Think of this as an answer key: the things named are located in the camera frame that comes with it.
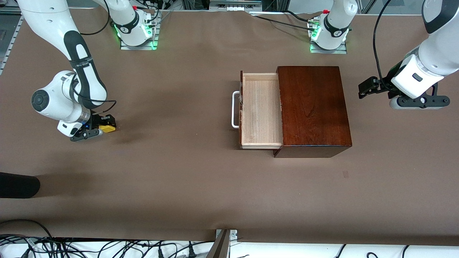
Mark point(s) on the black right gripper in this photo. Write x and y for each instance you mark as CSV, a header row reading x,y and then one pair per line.
x,y
96,120

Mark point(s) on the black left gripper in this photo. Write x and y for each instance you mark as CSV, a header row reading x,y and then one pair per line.
x,y
381,86

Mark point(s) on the yellow block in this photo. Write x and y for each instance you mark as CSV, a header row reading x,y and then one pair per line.
x,y
107,128

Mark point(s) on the light wood drawer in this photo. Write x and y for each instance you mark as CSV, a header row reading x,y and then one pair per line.
x,y
260,111

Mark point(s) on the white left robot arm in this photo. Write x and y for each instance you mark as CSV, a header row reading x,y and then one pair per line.
x,y
437,53

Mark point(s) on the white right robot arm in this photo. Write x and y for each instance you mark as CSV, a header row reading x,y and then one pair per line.
x,y
53,18

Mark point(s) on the dark brown wooden cabinet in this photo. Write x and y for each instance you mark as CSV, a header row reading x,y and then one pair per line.
x,y
315,107

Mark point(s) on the black rounded cylinder object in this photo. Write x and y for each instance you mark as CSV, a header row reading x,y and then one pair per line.
x,y
18,185

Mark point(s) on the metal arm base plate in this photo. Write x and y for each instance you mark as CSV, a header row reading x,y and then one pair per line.
x,y
140,47
328,52

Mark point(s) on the aluminium frame rail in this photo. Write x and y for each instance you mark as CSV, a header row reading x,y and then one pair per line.
x,y
10,43

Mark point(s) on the metal frame rail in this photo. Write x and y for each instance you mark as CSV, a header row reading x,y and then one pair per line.
x,y
233,3

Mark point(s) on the grey metal post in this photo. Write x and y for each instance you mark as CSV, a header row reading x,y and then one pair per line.
x,y
219,247

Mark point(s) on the metal corner bracket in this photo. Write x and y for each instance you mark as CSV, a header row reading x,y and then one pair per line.
x,y
233,234

